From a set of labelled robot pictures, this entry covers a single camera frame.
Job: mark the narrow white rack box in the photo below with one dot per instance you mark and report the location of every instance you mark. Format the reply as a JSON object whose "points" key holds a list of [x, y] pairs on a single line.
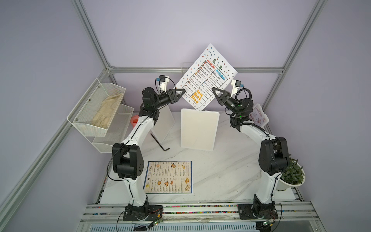
{"points": [[254, 107]]}

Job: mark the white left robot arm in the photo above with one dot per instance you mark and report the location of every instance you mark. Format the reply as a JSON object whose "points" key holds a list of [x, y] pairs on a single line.
{"points": [[127, 160]]}

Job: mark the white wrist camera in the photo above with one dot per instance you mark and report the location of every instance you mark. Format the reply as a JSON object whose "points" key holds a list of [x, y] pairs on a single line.
{"points": [[163, 80], [236, 85]]}

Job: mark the large white board front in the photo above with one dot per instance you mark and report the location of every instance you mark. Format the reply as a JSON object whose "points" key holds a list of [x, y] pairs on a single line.
{"points": [[198, 129]]}

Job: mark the pink plastic cup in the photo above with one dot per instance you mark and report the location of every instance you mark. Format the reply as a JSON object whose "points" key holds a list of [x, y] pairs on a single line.
{"points": [[134, 120]]}

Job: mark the white wire wall basket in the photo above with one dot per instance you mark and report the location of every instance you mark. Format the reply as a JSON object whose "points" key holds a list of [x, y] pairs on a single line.
{"points": [[185, 66]]}

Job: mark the small special menu flyer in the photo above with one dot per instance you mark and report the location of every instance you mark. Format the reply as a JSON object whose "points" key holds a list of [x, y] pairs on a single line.
{"points": [[259, 118]]}

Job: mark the black allen key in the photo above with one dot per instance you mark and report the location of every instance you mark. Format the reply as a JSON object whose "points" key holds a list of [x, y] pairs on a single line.
{"points": [[160, 145]]}

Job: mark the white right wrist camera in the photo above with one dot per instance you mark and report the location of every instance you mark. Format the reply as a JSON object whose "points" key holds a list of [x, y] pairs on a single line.
{"points": [[236, 85]]}

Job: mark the white mesh shelf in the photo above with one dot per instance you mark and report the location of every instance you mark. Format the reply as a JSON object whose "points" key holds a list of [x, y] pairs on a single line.
{"points": [[83, 116], [116, 132]]}

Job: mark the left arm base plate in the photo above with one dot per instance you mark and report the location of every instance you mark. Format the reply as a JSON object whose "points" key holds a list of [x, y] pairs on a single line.
{"points": [[142, 213]]}

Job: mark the large white board rear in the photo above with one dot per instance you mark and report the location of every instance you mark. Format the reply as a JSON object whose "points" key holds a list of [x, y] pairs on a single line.
{"points": [[164, 124]]}

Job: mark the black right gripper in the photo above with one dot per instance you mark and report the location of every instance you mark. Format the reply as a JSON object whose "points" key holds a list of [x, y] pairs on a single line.
{"points": [[221, 100]]}

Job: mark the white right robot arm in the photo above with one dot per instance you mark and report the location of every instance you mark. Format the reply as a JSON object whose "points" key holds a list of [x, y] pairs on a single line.
{"points": [[273, 156]]}

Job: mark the potted green plant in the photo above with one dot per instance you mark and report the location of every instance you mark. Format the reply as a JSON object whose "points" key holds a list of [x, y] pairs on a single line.
{"points": [[293, 176]]}

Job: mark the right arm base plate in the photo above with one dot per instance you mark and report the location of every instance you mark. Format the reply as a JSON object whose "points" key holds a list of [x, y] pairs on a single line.
{"points": [[257, 211]]}

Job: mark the lower white mesh shelf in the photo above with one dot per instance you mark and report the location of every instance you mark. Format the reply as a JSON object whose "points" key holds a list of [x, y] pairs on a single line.
{"points": [[116, 132]]}

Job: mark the large white board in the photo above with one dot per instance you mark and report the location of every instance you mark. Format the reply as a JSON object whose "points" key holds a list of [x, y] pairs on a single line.
{"points": [[164, 124], [198, 129]]}

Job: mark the aluminium front rail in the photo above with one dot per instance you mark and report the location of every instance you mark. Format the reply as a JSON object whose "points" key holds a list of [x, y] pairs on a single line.
{"points": [[212, 212]]}

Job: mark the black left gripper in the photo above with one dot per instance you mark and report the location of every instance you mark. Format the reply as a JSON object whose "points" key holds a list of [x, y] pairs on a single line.
{"points": [[173, 98]]}

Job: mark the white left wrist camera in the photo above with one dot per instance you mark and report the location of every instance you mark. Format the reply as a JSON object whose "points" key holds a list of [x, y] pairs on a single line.
{"points": [[163, 80]]}

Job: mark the upper white mesh shelf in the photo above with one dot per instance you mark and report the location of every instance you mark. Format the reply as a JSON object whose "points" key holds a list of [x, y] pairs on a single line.
{"points": [[83, 116]]}

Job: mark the large dim sum menu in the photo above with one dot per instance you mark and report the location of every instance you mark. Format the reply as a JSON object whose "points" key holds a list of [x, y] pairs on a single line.
{"points": [[169, 177]]}

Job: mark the dotted table price menu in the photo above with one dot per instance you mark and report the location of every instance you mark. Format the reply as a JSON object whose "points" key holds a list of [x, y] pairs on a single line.
{"points": [[210, 70]]}

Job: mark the beige cloth in shelf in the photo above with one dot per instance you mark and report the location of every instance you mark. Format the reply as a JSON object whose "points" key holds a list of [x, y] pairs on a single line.
{"points": [[107, 110]]}

